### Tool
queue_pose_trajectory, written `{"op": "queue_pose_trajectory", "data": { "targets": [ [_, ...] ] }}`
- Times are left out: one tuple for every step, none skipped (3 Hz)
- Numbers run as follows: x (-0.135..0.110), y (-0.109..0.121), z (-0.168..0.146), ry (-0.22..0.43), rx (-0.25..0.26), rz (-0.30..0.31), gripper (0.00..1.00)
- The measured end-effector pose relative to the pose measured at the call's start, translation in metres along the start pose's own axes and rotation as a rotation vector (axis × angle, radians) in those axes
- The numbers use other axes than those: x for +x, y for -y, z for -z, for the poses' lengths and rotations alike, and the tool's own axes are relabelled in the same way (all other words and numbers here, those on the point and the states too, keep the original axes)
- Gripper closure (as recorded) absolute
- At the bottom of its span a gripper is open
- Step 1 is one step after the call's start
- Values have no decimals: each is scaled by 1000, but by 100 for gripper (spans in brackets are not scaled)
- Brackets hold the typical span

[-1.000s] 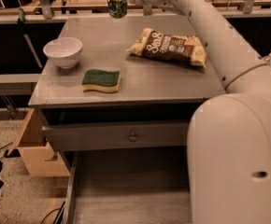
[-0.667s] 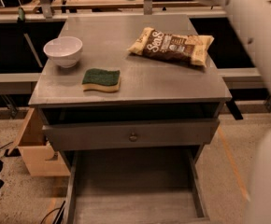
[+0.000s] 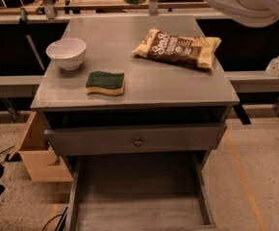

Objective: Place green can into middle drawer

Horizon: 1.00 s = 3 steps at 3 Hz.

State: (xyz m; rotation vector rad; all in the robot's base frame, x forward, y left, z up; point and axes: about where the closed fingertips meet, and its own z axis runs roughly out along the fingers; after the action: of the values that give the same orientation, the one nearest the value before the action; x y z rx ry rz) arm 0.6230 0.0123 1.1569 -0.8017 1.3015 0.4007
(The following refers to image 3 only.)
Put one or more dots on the white ceramic bowl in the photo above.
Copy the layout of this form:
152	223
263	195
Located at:
67	53

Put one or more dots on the brown yellow snack bag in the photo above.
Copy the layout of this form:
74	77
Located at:
162	47

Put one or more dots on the grey top drawer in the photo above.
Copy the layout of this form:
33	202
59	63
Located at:
135	130

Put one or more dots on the grey drawer cabinet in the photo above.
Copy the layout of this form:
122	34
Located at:
110	41

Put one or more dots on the grey open middle drawer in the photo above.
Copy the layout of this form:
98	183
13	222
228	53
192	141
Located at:
139	192

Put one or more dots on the green yellow sponge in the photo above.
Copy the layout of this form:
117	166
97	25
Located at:
105	83

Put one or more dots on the clear sanitizer bottle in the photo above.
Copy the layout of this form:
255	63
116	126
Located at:
272	68

